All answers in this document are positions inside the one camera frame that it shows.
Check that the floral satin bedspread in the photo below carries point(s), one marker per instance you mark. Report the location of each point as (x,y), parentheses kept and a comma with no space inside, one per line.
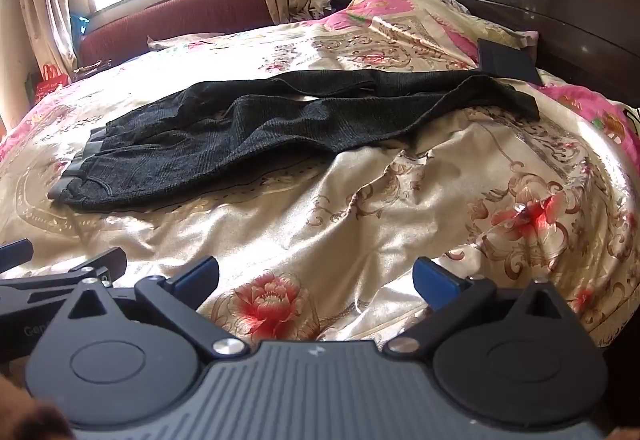
(350,200)

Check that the maroon upholstered sofa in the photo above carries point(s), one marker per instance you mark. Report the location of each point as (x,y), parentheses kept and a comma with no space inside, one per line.
(175,22)

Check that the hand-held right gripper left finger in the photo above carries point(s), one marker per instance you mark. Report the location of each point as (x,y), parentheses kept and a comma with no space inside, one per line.
(197,277)

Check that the red plastic bag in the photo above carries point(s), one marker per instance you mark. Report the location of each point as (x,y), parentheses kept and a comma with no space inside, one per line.
(52,77)

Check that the dark grey pants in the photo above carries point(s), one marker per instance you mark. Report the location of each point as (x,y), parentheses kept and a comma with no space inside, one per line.
(250,134)

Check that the brown fuzzy sleeve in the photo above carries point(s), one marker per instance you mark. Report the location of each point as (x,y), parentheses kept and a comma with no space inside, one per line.
(30,410)

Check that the small blue object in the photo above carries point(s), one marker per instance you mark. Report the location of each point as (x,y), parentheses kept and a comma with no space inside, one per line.
(79,23)

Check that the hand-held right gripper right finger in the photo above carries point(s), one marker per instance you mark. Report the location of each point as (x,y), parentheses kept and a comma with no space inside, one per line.
(437,282)

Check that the dark folded cloth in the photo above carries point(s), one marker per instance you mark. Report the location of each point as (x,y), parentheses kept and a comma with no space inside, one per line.
(507,60)

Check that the floral pink pillow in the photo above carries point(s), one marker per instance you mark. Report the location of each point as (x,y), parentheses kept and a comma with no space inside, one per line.
(425,19)

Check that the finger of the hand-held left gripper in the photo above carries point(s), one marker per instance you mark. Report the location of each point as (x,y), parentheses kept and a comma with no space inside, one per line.
(15,255)
(95,262)

